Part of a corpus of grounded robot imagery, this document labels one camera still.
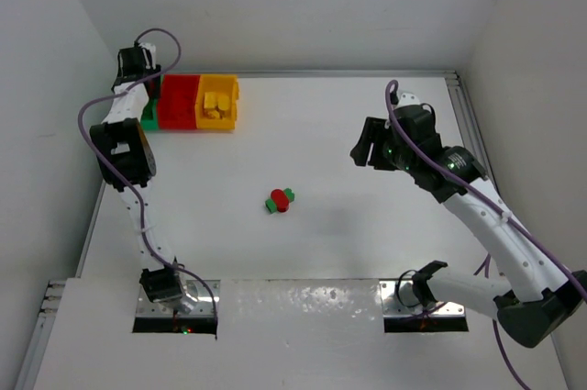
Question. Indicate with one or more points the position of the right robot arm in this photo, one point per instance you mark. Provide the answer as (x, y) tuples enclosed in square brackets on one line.
[(536, 295)]

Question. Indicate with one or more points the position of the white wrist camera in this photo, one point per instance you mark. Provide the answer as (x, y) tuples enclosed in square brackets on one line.
[(402, 99), (150, 55)]

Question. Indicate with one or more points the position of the yellow plastic bin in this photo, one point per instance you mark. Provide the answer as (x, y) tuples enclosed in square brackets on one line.
[(221, 84)]

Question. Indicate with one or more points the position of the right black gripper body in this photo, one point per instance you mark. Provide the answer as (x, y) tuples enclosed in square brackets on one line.
[(375, 144)]

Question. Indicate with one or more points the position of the metal base plate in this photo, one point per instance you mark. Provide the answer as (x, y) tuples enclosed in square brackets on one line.
[(196, 302), (399, 302)]

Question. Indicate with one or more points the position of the yellow butterfly round lego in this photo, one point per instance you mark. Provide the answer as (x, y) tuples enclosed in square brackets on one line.
[(223, 104)]

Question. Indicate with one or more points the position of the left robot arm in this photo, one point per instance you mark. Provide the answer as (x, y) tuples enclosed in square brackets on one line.
[(129, 167)]

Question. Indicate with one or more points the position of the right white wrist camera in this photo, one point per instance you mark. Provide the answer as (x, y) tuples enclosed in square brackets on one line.
[(402, 99)]

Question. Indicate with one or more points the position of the red round lego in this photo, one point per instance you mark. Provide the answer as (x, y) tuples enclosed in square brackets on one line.
[(278, 202)]

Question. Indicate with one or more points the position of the green plastic bin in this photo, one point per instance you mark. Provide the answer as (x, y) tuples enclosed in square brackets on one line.
[(149, 118)]

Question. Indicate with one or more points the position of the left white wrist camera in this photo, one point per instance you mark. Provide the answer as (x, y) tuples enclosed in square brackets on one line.
[(150, 55)]

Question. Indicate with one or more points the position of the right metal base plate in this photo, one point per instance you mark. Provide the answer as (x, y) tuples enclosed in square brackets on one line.
[(399, 302)]

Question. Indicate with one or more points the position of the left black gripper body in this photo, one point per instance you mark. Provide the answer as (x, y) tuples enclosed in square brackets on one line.
[(149, 83)]

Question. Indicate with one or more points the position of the pale yellow curved lego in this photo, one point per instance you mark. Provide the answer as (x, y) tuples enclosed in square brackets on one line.
[(209, 105)]

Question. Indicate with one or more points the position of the green square lego brick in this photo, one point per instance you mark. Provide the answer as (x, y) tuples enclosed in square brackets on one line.
[(289, 193)]

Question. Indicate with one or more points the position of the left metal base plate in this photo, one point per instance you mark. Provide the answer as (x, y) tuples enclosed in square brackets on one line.
[(196, 302)]

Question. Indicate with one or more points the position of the red plastic bin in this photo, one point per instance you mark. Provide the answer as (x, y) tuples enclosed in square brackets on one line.
[(182, 83)]

